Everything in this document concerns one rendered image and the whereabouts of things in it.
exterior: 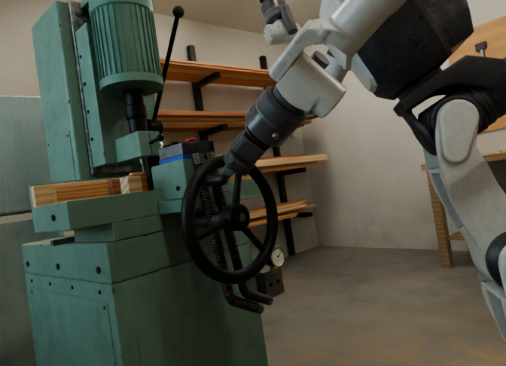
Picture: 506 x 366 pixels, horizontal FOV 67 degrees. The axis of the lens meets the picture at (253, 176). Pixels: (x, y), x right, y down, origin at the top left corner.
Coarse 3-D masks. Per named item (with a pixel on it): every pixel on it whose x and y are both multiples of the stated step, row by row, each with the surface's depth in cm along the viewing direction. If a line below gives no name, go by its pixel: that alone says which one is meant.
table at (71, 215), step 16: (144, 192) 90; (160, 192) 94; (224, 192) 96; (240, 192) 114; (256, 192) 119; (32, 208) 91; (48, 208) 84; (64, 208) 78; (80, 208) 79; (96, 208) 82; (112, 208) 84; (128, 208) 87; (144, 208) 90; (160, 208) 92; (176, 208) 88; (48, 224) 85; (64, 224) 79; (80, 224) 79; (96, 224) 81
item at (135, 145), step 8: (128, 136) 108; (136, 136) 105; (144, 136) 106; (152, 136) 107; (120, 144) 111; (128, 144) 108; (136, 144) 105; (144, 144) 105; (152, 144) 107; (160, 144) 109; (120, 152) 111; (128, 152) 108; (136, 152) 105; (144, 152) 105; (152, 152) 107; (120, 160) 112; (128, 160) 111; (136, 160) 114; (144, 160) 109
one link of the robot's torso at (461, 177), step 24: (456, 120) 86; (456, 144) 86; (432, 168) 102; (456, 168) 87; (480, 168) 86; (456, 192) 88; (480, 192) 88; (456, 216) 98; (480, 216) 88; (504, 216) 87; (480, 240) 88; (504, 240) 86; (480, 264) 92
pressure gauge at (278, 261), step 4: (276, 248) 113; (280, 248) 114; (272, 252) 111; (276, 252) 113; (284, 252) 115; (272, 256) 111; (276, 256) 113; (280, 256) 114; (284, 256) 115; (272, 260) 111; (276, 260) 112; (280, 260) 114; (284, 260) 114; (268, 264) 113; (272, 264) 112; (276, 264) 112; (280, 264) 113; (272, 268) 114; (272, 272) 114
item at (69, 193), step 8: (96, 184) 98; (104, 184) 100; (56, 192) 91; (64, 192) 92; (72, 192) 94; (80, 192) 95; (88, 192) 96; (96, 192) 98; (104, 192) 99; (56, 200) 91; (64, 200) 92
